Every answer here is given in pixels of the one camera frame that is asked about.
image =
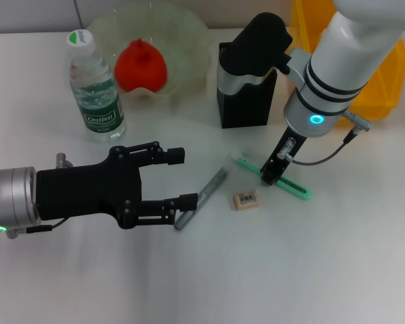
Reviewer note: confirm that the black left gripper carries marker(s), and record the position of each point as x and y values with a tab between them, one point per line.
87	192

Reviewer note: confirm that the grey pen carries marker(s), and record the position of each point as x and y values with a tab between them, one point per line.
212	184

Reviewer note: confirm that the pale green glass fruit bowl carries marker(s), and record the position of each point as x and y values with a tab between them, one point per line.
189	50

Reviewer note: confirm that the clear green-label water bottle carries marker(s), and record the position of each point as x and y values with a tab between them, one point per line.
98	98

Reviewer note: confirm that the black mesh pen holder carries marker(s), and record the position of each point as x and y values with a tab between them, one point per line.
246	108

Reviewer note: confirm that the beige eraser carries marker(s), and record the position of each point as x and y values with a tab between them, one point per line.
245	200

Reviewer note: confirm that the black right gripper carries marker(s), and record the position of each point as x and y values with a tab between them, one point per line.
276	168

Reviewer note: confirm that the green utility knife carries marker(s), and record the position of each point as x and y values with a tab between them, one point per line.
297	190

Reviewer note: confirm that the yellow plastic bin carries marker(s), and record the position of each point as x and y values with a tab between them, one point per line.
388	84

